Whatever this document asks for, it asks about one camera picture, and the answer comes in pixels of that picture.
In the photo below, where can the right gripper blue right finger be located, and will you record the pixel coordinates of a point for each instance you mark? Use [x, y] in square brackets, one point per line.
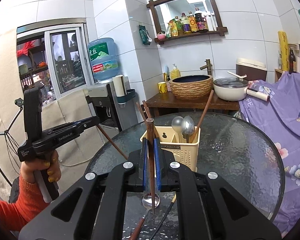
[157, 159]

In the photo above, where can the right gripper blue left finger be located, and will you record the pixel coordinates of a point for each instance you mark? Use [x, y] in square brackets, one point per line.
[143, 163]

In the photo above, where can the beige plastic utensil holder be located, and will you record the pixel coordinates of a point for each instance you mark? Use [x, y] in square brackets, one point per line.
[184, 153]

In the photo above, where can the large silver spoon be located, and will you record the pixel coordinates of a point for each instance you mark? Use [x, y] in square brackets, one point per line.
[188, 128]

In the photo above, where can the dark brown chopstick pair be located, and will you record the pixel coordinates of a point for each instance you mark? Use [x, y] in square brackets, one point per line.
[144, 110]

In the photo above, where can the grey matte ladle spoon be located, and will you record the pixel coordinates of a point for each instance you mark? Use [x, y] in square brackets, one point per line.
[177, 125]

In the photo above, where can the orange sleeved left forearm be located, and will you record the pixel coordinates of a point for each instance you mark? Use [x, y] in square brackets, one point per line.
[28, 205]

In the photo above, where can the left hand yellow nails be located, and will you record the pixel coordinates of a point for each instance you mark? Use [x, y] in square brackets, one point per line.
[51, 167]

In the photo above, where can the brown wooden counter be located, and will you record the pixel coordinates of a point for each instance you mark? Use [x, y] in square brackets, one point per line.
[167, 103]

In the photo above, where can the black gold chopstick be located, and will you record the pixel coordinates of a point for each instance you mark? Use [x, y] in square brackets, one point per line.
[163, 218]

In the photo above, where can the white water dispenser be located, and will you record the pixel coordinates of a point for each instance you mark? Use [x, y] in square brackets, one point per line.
[102, 102]

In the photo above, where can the yellow mug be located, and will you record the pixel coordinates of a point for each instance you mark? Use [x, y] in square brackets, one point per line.
[162, 87]

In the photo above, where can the woven basket sink basin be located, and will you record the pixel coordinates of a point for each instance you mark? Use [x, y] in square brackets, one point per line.
[191, 87]

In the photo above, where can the yellow soap bottle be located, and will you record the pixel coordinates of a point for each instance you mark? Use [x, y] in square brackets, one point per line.
[175, 72]

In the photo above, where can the white paper cup stack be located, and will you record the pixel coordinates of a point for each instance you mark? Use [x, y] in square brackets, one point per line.
[119, 85]

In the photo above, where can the cream cooking pan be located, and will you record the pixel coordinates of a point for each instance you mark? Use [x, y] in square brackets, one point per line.
[236, 89]

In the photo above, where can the brass faucet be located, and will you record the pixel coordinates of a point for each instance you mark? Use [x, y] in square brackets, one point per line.
[207, 67]

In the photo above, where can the blue water jug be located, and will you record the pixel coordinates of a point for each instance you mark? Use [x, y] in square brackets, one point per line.
[103, 59]

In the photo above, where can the green hanging packet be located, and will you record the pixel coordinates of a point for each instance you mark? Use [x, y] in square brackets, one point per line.
[145, 37]

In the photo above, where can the brown white rice cooker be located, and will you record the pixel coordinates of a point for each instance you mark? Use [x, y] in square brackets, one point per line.
[254, 70]

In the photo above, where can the purple floral cloth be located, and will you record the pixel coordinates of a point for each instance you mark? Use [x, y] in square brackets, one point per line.
[279, 118]

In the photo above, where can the wooden framed mirror shelf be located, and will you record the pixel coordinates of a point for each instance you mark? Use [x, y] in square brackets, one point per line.
[175, 19]

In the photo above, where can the yellow box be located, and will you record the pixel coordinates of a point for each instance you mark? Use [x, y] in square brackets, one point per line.
[284, 50]

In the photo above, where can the dark glass bottle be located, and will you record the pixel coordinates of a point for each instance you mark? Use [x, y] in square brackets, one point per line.
[292, 61]

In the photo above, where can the wooden handled small spoon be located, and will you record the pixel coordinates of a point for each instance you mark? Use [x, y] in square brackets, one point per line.
[148, 202]

